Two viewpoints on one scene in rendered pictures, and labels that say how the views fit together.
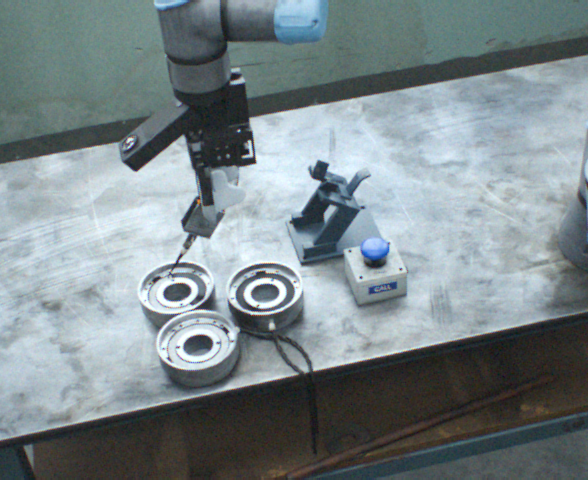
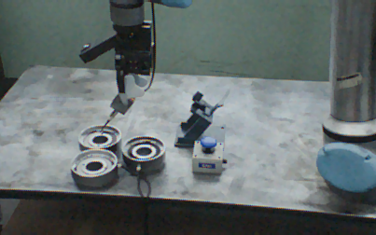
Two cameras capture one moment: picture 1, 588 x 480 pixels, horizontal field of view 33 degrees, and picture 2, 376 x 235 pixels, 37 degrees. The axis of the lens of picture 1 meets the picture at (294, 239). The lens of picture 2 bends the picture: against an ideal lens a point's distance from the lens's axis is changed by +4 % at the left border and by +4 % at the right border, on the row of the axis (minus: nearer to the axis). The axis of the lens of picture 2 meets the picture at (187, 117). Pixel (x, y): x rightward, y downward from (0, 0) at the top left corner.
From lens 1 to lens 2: 0.38 m
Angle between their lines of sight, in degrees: 15
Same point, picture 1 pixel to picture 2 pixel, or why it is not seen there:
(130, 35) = (179, 44)
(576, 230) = not seen: hidden behind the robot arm
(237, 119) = (144, 48)
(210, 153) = (126, 63)
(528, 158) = not seen: hidden behind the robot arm
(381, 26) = (319, 69)
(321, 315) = (170, 172)
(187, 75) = (116, 13)
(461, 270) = (258, 171)
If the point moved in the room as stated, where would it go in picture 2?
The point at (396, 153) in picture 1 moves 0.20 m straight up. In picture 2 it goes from (257, 107) to (263, 43)
